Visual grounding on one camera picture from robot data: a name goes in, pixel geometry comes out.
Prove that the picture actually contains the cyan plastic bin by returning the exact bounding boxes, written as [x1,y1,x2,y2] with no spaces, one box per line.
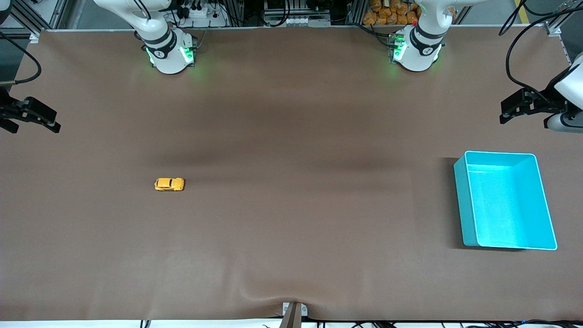
[454,151,558,251]

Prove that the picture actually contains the white power strip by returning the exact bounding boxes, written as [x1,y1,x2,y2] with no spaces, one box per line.
[180,4,228,28]

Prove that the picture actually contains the brown table mat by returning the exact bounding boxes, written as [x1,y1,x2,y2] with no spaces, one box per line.
[0,25,583,322]

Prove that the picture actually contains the orange packaged goods pile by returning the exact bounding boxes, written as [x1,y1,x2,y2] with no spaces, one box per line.
[363,0,419,26]

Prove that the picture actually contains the yellow beetle toy car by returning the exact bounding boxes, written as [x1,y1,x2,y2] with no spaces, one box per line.
[154,177,185,192]

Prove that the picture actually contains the metal mat clamp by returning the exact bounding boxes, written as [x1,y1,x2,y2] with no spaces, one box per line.
[280,302,309,328]

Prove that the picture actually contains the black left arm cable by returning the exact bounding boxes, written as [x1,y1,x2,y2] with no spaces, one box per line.
[498,0,583,105]

